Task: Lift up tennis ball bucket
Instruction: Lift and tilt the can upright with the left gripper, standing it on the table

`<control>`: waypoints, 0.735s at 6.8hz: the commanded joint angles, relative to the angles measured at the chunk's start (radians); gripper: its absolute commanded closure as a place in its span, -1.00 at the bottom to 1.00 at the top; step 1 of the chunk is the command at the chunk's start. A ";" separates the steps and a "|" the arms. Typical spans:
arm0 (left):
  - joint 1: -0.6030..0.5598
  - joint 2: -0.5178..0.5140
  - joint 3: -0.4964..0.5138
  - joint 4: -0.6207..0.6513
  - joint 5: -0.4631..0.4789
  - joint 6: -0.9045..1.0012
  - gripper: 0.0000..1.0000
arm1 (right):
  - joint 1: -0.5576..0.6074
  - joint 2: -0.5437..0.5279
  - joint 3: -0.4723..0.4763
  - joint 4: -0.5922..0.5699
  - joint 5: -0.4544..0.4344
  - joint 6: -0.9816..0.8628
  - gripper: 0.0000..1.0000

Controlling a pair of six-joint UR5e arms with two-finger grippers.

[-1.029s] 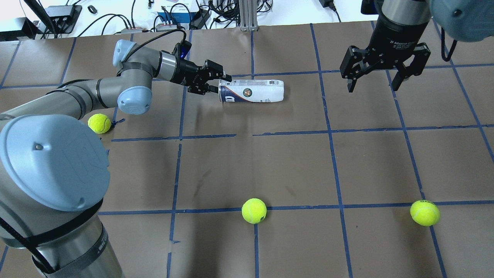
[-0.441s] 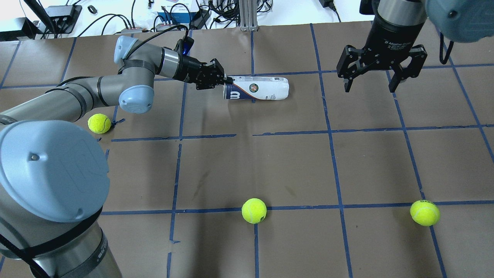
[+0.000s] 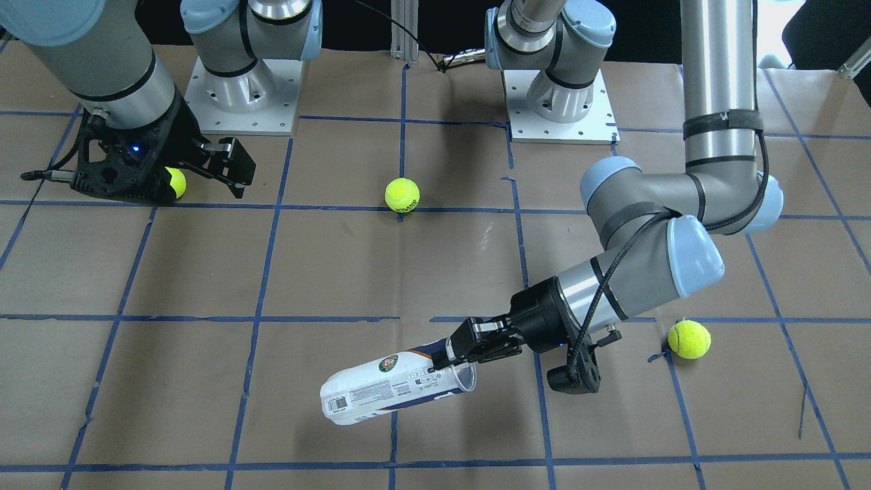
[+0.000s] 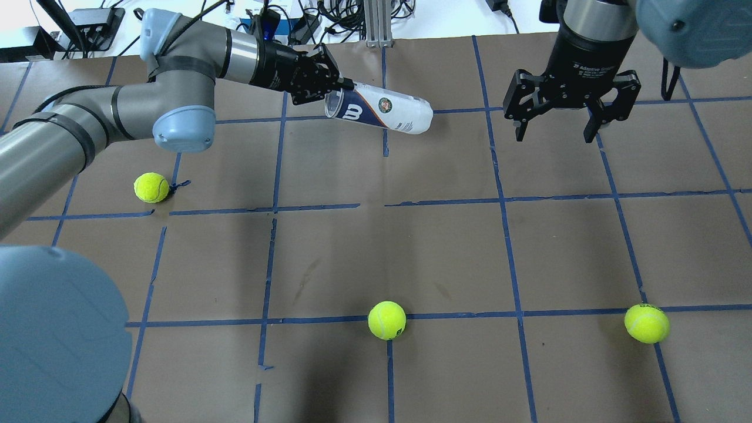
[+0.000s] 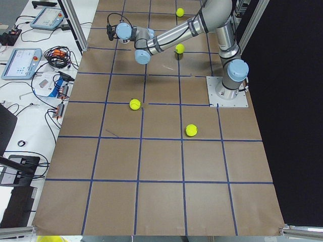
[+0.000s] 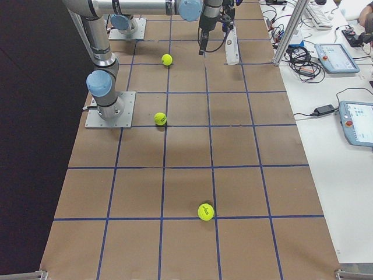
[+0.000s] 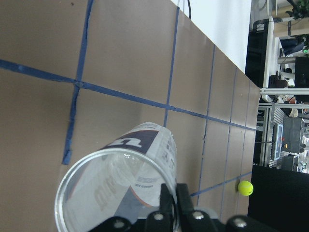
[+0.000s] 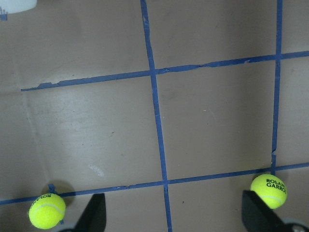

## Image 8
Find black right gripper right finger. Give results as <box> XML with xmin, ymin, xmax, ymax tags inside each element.
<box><xmin>241</xmin><ymin>190</ymin><xmax>299</xmax><ymax>232</ymax></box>

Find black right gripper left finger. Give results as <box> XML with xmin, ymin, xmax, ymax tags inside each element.
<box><xmin>73</xmin><ymin>193</ymin><xmax>107</xmax><ymax>232</ymax></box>

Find clear tennis ball can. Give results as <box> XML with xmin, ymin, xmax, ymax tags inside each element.
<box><xmin>0</xmin><ymin>0</ymin><xmax>37</xmax><ymax>15</ymax></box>

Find tennis ball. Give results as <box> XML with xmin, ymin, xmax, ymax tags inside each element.
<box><xmin>251</xmin><ymin>174</ymin><xmax>287</xmax><ymax>209</ymax></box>
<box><xmin>28</xmin><ymin>193</ymin><xmax>66</xmax><ymax>230</ymax></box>

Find far tennis ball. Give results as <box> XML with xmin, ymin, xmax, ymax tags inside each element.
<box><xmin>28</xmin><ymin>193</ymin><xmax>66</xmax><ymax>230</ymax></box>

